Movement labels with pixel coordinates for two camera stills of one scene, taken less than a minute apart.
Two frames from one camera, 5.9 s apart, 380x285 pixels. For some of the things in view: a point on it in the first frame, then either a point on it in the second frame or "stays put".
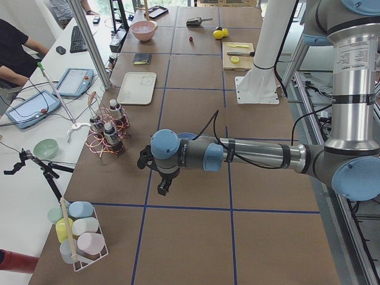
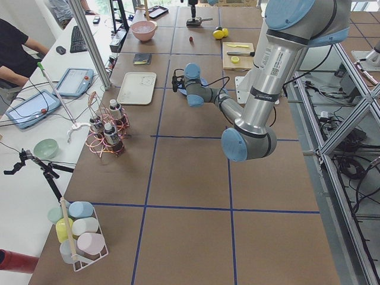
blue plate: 187,135 → 203,82
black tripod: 47,169 stays put
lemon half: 235,59 stays put
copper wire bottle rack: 105,132 stays put
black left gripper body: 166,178 → 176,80
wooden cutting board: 246,62 stays put
